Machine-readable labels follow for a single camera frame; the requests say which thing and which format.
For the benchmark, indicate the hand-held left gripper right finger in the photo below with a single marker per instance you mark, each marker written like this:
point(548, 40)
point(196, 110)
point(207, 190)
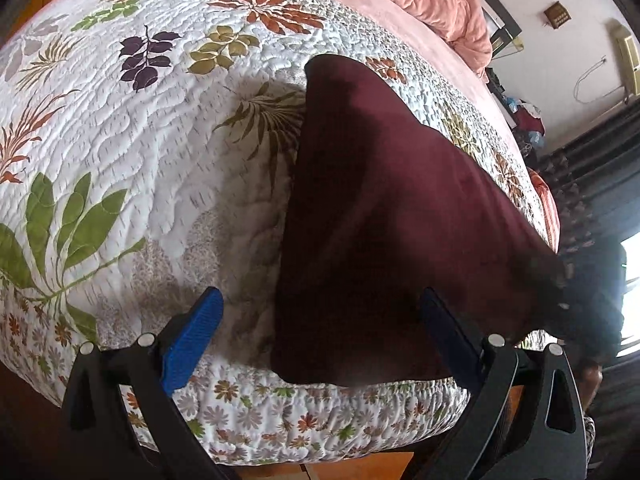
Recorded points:
point(450, 340)

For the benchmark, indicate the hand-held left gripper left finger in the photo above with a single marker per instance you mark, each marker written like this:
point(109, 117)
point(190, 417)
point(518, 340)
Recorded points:
point(192, 345)

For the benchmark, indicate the maroon pants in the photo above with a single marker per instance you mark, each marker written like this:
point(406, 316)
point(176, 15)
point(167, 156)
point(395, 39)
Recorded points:
point(375, 235)

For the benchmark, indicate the person's right forearm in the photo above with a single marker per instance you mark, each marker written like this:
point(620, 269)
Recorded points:
point(592, 382)

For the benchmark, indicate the window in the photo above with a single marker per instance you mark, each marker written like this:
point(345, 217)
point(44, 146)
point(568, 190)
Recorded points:
point(632, 300)

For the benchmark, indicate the orange striped cloth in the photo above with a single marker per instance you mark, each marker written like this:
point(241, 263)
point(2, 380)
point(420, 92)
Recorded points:
point(546, 205)

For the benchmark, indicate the dark curtain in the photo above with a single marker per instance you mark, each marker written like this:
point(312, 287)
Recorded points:
point(615, 180)

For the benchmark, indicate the white floral quilt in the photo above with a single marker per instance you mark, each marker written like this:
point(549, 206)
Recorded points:
point(150, 160)

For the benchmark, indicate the red cloth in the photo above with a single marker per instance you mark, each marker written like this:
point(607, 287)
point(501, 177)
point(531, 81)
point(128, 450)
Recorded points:
point(529, 121)

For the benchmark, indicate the blue plastic bag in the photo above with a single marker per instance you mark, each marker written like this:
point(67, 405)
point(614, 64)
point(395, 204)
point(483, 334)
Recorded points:
point(511, 104)

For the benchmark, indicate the pink bed sheet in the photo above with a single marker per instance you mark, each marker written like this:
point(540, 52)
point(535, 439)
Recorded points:
point(380, 15)

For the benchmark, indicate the white wall unit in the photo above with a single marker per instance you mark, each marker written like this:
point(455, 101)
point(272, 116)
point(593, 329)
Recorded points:
point(627, 60)

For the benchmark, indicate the brown wall switch plate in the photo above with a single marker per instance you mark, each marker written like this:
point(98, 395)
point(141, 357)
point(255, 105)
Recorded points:
point(555, 13)

